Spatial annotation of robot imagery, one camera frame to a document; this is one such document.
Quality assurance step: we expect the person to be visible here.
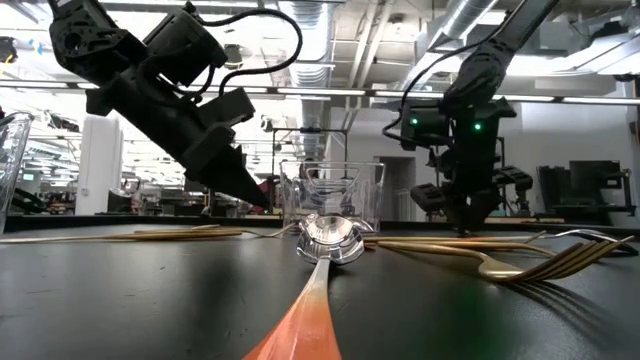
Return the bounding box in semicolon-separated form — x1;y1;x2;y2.
298;158;321;181

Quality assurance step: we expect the long ceiling light strip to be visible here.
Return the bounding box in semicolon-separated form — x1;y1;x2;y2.
0;79;640;106

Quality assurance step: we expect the black workstation with monitors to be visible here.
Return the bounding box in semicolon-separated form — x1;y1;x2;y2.
537;159;637;226

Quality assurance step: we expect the black left wrist camera cable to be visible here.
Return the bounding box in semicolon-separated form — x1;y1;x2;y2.
197;7;304;96

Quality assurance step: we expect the black table border frame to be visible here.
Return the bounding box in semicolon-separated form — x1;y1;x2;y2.
0;213;640;239

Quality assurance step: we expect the black ceiling dome camera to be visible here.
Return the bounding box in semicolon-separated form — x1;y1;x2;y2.
223;43;245;70

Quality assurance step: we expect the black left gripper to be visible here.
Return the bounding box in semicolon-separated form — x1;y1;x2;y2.
85;67;270;207

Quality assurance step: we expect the white building column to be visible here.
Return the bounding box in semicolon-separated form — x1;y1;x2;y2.
74;115;125;216

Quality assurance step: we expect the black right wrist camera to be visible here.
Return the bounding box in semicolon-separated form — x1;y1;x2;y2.
399;102;454;151

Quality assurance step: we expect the silver ceiling ventilation duct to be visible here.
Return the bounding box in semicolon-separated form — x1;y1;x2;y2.
289;0;335;159
402;0;501;91

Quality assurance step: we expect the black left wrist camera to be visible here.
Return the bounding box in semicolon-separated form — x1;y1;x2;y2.
143;2;230;87

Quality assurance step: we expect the black office chair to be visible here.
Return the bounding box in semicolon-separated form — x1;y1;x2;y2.
110;187;134;215

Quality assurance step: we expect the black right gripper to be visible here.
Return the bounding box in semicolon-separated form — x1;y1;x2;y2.
410;97;534;236

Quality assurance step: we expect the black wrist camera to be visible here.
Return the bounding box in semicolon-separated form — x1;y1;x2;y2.
399;102;454;151
143;2;230;87

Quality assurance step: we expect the clear plastic bin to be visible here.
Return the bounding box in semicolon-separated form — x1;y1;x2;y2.
0;112;35;236
278;159;386;234

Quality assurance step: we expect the red chair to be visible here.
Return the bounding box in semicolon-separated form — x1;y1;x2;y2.
259;175;282;214

